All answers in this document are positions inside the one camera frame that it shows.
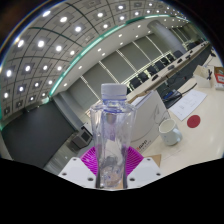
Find white ceramic mug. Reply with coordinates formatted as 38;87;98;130
158;118;183;147

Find round ceiling lights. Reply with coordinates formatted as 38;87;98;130
1;0;188;116

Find black cable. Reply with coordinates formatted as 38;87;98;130
173;83;198;101

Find black desk microphone units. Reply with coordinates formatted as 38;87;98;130
151;54;193;81

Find row of black office chairs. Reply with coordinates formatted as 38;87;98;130
128;39;204;93

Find large white printed carton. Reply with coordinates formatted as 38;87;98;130
128;89;172;153

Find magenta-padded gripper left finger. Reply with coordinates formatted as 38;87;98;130
58;146;100;189

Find open brown red-sided box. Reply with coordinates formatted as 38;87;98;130
213;65;224;91

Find flat round red coaster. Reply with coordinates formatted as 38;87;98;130
186;114;202;129

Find white printed paper sheet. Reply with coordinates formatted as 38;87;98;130
168;88;208;122

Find long curved conference desk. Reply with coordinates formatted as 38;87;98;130
126;41;221;104

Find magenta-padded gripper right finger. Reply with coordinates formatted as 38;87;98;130
123;146;163;189

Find clear plastic water bottle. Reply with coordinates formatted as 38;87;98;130
89;83;138;190

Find grey equipment cabinet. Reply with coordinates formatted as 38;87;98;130
70;128;93;149

